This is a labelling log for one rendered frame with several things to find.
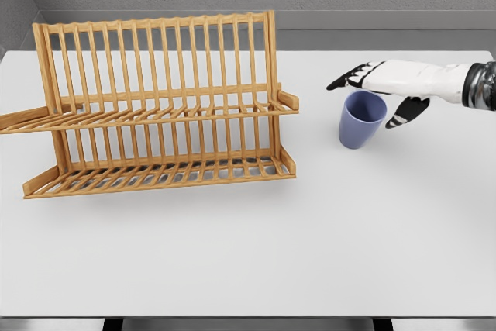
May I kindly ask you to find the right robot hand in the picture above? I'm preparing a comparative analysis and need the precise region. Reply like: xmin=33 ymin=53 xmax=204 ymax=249
xmin=326 ymin=59 xmax=432 ymax=129

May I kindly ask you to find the blue plastic cup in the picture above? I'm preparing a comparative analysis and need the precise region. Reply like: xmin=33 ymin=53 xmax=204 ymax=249
xmin=339 ymin=90 xmax=388 ymax=150

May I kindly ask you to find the wooden two-tier dish rack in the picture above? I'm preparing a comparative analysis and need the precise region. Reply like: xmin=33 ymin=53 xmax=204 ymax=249
xmin=0 ymin=10 xmax=301 ymax=200

